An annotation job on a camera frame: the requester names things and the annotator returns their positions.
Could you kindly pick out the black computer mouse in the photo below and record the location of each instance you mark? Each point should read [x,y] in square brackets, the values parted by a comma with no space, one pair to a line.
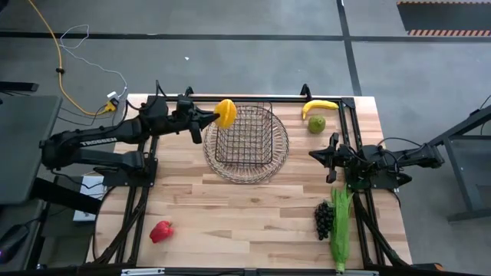
[13,241]

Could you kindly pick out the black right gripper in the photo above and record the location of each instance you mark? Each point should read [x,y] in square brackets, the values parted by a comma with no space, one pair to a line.
[334,157]

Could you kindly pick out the black grape bunch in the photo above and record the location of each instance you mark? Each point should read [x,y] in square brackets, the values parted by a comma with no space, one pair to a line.
[324,220]

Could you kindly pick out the dark grey desk frame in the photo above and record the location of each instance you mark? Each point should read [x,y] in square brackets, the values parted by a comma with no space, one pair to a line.
[464,165]

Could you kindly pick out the white charger plug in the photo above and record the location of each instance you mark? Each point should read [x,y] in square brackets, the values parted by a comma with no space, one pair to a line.
[112,94]

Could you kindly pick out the silver metal bracket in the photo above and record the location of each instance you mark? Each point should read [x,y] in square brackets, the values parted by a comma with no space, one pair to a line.
[356,273]
[142,271]

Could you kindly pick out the white box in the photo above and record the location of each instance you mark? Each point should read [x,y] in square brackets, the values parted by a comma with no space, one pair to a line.
[90,195]

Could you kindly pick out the grey desk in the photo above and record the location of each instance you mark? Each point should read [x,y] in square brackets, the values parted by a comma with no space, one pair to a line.
[23,149]

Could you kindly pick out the yellow banana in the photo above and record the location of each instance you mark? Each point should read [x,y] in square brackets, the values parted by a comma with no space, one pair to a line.
[320,104]

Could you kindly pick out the green pear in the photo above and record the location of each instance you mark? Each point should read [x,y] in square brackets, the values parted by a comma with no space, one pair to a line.
[317,124]

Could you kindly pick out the black hazard-striped mat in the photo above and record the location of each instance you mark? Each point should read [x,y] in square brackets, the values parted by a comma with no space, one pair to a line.
[441,17]

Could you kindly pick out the green husked corn cob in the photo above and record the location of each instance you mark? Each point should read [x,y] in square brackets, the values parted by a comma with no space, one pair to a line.
[340,226]

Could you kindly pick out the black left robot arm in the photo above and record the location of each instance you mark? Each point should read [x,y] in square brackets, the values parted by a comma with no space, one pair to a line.
[96,140]

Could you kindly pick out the red bell pepper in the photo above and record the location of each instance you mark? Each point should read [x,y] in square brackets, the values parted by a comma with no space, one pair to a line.
[161,232]

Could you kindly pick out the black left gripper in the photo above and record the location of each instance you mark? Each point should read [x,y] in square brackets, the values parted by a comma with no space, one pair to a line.
[193,115]

